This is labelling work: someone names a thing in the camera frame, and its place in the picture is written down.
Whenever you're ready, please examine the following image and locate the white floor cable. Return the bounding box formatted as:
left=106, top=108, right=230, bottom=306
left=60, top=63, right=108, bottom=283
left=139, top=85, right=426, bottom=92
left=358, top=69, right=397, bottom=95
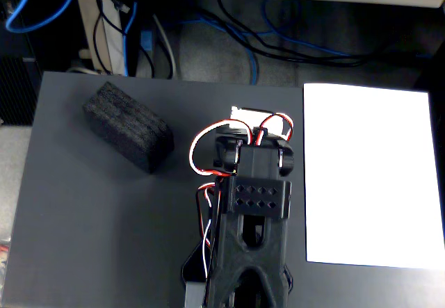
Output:
left=65, top=65, right=102, bottom=76

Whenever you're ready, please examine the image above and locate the grey base clamp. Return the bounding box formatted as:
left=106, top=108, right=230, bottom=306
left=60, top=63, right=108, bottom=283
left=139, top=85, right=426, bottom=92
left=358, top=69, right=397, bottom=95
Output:
left=184, top=280, right=209, bottom=308

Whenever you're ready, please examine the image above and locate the black foam cube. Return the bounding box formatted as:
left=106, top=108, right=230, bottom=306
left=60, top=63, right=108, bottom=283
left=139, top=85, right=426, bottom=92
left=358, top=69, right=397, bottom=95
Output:
left=82, top=81, right=175, bottom=175

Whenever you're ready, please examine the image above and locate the black floor cable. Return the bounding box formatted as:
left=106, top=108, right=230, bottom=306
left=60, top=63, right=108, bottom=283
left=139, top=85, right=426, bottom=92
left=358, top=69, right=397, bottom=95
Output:
left=197, top=8, right=434, bottom=67
left=217, top=0, right=421, bottom=60

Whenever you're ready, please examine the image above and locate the blue looped network cable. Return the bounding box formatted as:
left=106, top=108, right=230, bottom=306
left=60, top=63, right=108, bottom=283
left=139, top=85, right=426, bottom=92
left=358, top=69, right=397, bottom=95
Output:
left=5, top=0, right=79, bottom=33

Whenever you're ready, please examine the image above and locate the black ribbed box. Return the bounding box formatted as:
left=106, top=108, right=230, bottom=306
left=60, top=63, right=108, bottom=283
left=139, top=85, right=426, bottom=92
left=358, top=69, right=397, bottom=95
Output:
left=0, top=56, right=39, bottom=127

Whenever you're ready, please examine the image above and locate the dark grey board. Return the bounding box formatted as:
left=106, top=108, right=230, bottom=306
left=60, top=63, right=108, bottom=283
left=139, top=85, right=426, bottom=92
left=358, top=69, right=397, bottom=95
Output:
left=0, top=71, right=445, bottom=308

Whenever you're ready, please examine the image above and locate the long looped servo cable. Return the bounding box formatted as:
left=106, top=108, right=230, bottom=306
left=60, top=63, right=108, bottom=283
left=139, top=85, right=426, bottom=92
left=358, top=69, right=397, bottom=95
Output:
left=188, top=119, right=252, bottom=177

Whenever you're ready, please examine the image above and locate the white paper sheet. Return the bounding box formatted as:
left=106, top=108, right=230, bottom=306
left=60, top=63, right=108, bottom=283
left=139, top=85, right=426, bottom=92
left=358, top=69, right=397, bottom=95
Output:
left=303, top=83, right=445, bottom=270

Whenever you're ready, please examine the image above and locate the beige desk leg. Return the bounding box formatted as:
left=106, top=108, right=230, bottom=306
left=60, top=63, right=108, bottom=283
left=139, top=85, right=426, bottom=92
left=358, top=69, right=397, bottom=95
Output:
left=75, top=0, right=128, bottom=76

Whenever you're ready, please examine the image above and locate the blue vertical network cable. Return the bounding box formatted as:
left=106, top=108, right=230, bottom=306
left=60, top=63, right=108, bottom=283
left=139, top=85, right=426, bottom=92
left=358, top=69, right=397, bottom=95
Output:
left=122, top=0, right=139, bottom=76

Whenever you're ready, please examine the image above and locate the grey white cable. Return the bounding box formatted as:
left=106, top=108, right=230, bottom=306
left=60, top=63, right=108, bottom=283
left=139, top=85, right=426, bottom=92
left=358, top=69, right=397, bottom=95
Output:
left=152, top=13, right=179, bottom=80

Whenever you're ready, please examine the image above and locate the short looped servo cable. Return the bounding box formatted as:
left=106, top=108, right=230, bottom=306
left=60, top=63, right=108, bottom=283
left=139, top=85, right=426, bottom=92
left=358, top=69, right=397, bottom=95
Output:
left=255, top=112, right=295, bottom=145

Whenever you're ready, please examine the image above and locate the blue floor cable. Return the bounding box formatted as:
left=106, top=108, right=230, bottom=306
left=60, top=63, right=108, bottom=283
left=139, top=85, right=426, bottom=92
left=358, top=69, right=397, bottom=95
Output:
left=262, top=0, right=353, bottom=57
left=180, top=11, right=260, bottom=86

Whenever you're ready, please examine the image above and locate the red white black servo cable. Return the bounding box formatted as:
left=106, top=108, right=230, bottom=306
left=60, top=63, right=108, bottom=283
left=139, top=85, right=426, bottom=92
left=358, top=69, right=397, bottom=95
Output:
left=195, top=181, right=218, bottom=278

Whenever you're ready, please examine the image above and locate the small blue box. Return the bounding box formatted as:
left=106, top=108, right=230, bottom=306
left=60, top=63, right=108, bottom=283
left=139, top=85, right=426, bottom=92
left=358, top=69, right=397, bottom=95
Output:
left=140, top=29, right=154, bottom=53

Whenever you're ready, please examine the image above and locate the thin black cable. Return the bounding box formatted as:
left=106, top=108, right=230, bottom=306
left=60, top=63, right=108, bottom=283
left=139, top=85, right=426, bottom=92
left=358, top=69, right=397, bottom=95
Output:
left=95, top=0, right=156, bottom=79

